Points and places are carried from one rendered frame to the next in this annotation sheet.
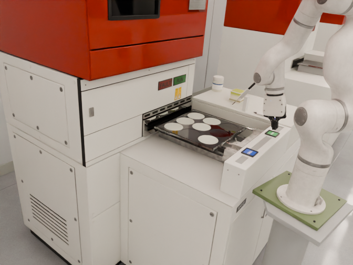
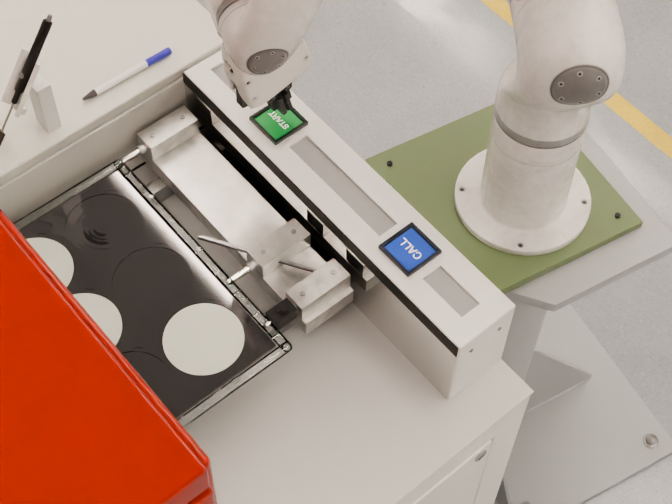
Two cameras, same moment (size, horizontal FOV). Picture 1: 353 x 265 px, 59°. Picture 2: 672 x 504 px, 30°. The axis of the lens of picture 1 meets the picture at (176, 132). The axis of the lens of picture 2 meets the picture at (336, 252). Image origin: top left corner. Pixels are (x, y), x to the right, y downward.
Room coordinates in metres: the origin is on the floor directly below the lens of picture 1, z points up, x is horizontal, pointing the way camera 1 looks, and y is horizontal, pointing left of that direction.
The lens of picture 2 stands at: (1.05, 0.52, 2.27)
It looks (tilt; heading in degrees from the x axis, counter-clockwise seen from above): 58 degrees down; 284
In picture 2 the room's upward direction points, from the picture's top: 2 degrees clockwise
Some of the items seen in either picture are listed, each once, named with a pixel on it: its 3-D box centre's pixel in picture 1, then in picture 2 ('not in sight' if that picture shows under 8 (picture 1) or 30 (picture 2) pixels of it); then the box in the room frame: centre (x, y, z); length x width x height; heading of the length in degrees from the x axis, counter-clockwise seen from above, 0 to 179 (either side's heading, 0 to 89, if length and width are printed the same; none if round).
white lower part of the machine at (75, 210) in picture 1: (105, 177); not in sight; (1.69, 0.44, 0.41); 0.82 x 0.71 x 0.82; 145
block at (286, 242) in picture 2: (240, 147); (278, 247); (1.33, -0.32, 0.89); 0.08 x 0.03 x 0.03; 55
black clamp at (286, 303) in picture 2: (221, 149); (281, 313); (1.30, -0.22, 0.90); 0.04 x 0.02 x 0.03; 55
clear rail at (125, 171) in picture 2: (231, 138); (198, 251); (1.43, -0.28, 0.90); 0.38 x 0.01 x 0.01; 145
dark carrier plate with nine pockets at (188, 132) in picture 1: (201, 126); (81, 329); (1.53, -0.13, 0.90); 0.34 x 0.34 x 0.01; 55
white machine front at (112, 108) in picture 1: (147, 103); not in sight; (1.50, 0.16, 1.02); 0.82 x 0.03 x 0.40; 145
